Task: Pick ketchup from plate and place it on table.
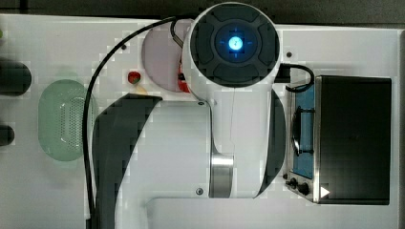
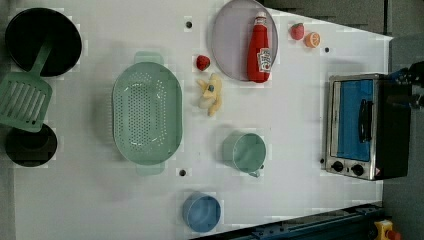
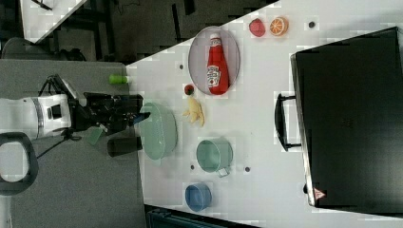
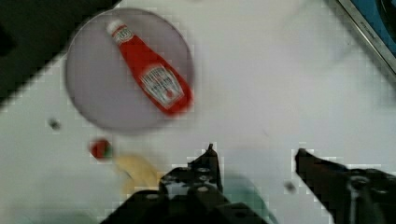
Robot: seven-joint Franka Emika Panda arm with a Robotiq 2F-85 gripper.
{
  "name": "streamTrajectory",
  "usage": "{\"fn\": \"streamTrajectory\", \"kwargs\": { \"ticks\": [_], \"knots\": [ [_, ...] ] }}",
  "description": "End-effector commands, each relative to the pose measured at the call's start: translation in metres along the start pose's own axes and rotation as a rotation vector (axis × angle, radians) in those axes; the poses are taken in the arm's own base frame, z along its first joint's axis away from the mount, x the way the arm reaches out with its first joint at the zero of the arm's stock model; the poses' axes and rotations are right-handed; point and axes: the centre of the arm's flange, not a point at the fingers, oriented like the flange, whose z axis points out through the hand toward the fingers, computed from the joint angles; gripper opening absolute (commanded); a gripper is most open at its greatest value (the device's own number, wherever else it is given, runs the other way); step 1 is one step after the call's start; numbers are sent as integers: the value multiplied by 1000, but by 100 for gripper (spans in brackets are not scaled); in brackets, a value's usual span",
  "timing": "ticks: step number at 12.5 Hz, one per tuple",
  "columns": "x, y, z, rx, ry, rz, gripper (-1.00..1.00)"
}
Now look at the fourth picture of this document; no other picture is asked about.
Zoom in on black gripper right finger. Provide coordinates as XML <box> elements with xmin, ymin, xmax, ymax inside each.
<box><xmin>294</xmin><ymin>148</ymin><xmax>395</xmax><ymax>224</ymax></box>

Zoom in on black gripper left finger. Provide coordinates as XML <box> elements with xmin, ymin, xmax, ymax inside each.
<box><xmin>100</xmin><ymin>146</ymin><xmax>269</xmax><ymax>224</ymax></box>

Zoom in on red felt ketchup bottle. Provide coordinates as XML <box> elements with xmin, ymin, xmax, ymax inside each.
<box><xmin>106</xmin><ymin>20</ymin><xmax>193</xmax><ymax>116</ymax></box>

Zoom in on grey round plate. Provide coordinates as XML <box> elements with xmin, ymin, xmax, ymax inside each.
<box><xmin>64</xmin><ymin>7</ymin><xmax>195</xmax><ymax>134</ymax></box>

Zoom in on yellow felt banana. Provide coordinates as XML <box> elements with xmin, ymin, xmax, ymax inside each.
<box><xmin>114</xmin><ymin>155</ymin><xmax>163</xmax><ymax>194</ymax></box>

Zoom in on red felt strawberry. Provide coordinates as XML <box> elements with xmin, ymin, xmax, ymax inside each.
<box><xmin>90</xmin><ymin>139</ymin><xmax>113</xmax><ymax>160</ymax></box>

